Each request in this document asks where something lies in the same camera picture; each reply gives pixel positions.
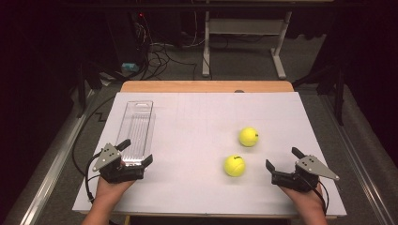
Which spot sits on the small blue floor item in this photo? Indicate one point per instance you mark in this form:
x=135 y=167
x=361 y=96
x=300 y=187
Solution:
x=130 y=67

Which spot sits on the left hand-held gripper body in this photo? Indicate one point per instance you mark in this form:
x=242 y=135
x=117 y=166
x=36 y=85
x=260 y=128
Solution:
x=108 y=157

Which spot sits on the white board sheet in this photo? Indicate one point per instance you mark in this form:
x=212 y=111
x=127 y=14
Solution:
x=194 y=131

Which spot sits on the yellow tennis ball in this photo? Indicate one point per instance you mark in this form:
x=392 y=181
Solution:
x=248 y=137
x=234 y=166

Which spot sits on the person's left hand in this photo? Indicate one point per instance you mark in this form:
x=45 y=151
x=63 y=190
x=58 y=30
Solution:
x=109 y=192

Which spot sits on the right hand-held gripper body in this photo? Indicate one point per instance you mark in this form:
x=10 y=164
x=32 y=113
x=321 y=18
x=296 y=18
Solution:
x=313 y=165

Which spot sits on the black metal stand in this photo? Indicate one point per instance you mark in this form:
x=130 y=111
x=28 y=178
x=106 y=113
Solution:
x=338 y=87
x=89 y=81

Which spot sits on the white metal desk frame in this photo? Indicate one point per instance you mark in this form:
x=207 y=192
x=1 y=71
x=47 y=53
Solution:
x=247 y=26

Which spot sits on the clear plastic container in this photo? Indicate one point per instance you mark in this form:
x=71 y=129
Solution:
x=137 y=125

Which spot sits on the dark computer tower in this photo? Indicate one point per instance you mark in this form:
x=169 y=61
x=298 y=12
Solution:
x=125 y=37

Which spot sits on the person's right hand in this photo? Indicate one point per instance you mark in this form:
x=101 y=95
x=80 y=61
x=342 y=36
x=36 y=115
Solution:
x=306 y=198

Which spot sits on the grey round table grommet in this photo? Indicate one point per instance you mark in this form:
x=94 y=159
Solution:
x=239 y=91

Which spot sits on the wooden table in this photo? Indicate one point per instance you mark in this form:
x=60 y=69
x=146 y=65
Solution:
x=206 y=86

